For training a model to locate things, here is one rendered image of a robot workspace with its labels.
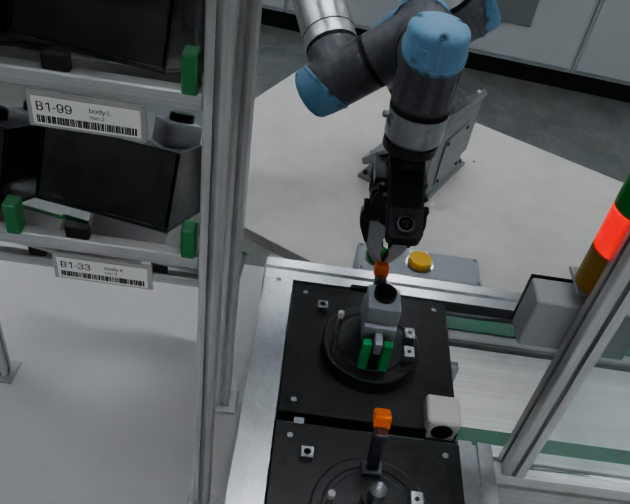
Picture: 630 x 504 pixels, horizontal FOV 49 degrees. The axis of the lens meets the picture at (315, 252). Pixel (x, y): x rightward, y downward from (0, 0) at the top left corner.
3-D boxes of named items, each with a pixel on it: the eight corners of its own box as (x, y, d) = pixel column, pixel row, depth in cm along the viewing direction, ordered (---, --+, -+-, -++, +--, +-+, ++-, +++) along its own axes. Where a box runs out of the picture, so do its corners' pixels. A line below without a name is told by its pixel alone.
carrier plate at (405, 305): (292, 290, 110) (293, 280, 109) (442, 311, 111) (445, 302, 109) (275, 418, 92) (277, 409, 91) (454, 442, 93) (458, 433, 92)
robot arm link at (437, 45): (471, 11, 83) (479, 43, 76) (447, 93, 90) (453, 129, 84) (405, 1, 82) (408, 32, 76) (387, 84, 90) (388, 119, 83)
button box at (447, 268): (352, 266, 123) (358, 240, 119) (468, 283, 124) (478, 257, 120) (351, 294, 118) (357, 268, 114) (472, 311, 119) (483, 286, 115)
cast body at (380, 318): (361, 307, 99) (370, 271, 94) (391, 311, 99) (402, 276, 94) (360, 352, 93) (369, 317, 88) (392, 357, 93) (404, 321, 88)
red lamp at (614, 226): (588, 229, 71) (608, 191, 68) (636, 236, 71) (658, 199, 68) (600, 262, 67) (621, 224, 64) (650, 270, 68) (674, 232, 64)
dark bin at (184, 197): (151, 158, 91) (159, 102, 89) (246, 182, 90) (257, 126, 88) (34, 197, 65) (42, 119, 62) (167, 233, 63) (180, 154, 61)
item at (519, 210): (315, 67, 191) (317, 57, 189) (641, 202, 163) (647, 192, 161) (140, 184, 144) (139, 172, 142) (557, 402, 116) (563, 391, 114)
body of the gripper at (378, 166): (417, 192, 101) (438, 121, 93) (420, 231, 95) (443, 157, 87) (365, 185, 101) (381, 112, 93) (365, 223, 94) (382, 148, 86)
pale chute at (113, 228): (157, 259, 106) (165, 231, 106) (239, 281, 105) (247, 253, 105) (81, 243, 78) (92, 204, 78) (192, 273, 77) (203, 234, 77)
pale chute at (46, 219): (58, 245, 105) (66, 216, 106) (139, 267, 104) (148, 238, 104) (-54, 224, 78) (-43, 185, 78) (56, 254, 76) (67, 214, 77)
